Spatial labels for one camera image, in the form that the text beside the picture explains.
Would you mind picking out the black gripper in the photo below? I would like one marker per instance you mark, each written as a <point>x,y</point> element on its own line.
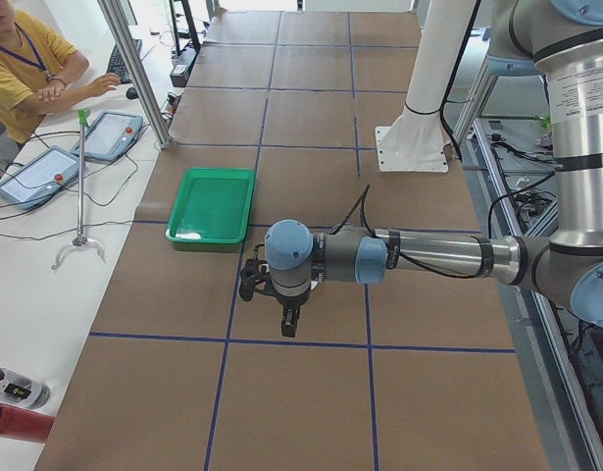
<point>287,302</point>

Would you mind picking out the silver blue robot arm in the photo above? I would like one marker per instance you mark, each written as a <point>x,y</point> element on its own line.
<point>564,41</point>

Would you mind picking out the green plastic tray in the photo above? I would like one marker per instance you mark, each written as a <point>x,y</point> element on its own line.
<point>211,209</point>

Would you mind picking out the far blue teach pendant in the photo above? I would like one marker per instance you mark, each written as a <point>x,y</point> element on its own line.
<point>110,136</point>

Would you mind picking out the blue teach pendant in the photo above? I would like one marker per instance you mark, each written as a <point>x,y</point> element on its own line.
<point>110,136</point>
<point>41,178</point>

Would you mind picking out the black computer mouse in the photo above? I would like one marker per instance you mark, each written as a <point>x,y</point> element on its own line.
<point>131,93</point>

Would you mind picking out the near blue teach pendant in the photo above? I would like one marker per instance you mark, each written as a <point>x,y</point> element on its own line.
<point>41,178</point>

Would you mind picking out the clear plastic bottle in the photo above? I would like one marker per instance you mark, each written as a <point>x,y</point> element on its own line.
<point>21,391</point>

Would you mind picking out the silver reacher grabber tool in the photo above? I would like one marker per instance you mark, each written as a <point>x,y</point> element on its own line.
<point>81,242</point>

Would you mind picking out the red cylinder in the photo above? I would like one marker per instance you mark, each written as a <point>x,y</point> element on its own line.
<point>24,425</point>

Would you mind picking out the black keyboard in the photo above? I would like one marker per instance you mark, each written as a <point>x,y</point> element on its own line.
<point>117,65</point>

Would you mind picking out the person in yellow shirt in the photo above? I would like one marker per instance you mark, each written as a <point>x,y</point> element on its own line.
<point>37,69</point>

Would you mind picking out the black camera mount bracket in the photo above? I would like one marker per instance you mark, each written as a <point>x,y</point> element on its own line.
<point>255,277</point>

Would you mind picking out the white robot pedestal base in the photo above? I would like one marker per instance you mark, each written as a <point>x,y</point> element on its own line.
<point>414,142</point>

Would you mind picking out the aluminium frame post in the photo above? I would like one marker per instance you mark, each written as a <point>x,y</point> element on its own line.
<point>117,23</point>

